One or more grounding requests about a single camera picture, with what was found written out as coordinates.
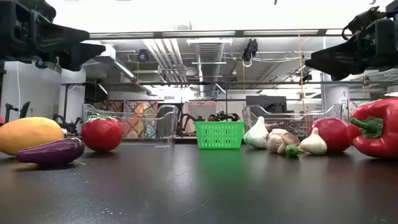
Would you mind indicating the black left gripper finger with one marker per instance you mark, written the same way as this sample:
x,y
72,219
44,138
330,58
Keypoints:
x,y
62,35
81,54

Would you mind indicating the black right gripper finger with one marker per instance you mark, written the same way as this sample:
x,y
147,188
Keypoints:
x,y
340,76
345,60

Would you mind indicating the red tomato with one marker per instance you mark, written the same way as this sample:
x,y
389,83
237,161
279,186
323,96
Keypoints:
x,y
335,132
102,135

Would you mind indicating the small white garlic bulb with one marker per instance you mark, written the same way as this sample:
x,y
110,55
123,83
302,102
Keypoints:
x,y
314,144

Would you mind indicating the red bell pepper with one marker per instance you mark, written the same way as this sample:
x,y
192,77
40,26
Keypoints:
x,y
382,137

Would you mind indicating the brown mushroom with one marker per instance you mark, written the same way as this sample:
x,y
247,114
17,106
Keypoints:
x,y
291,139

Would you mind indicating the small green vegetable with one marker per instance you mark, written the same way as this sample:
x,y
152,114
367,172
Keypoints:
x,y
291,151

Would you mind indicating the beige mushroom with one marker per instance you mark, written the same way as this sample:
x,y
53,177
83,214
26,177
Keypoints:
x,y
273,141

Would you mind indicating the yellow mango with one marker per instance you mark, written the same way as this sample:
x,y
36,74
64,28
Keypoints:
x,y
28,133

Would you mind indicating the small purple eggplant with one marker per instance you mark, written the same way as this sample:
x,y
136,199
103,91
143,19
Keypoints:
x,y
53,152

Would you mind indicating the large white garlic bulb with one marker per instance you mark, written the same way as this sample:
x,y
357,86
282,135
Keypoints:
x,y
256,137

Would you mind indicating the black background robot arm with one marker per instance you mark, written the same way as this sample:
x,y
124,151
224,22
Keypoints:
x,y
224,117
66,124

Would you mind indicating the white round column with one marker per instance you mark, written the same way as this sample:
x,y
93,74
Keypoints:
x,y
335,96

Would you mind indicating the round black ceiling device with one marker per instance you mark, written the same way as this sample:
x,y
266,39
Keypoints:
x,y
41,64
143,56

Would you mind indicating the clear plastic bin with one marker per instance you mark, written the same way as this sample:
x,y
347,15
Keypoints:
x,y
295,118
161,124

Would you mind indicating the small black monitor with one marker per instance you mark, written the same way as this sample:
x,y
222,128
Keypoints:
x,y
25,109

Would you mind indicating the colourful patterned fabric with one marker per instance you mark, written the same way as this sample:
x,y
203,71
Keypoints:
x,y
140,113

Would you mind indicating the overhead light beam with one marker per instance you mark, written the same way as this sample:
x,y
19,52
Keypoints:
x,y
199,33

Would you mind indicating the white ceiling light fixture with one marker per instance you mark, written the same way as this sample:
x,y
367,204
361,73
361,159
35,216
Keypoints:
x,y
210,41

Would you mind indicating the white hanging cloth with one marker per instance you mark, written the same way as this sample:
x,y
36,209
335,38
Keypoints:
x,y
199,112

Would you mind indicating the green plastic basket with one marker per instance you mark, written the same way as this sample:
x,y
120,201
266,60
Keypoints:
x,y
219,135

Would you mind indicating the hanging black camera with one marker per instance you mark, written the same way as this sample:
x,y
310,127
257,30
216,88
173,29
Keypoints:
x,y
250,49

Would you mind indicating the black horizontal rail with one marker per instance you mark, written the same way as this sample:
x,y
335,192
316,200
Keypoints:
x,y
186,83

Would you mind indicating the silver ventilation duct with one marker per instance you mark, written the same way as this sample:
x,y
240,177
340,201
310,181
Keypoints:
x,y
210,62

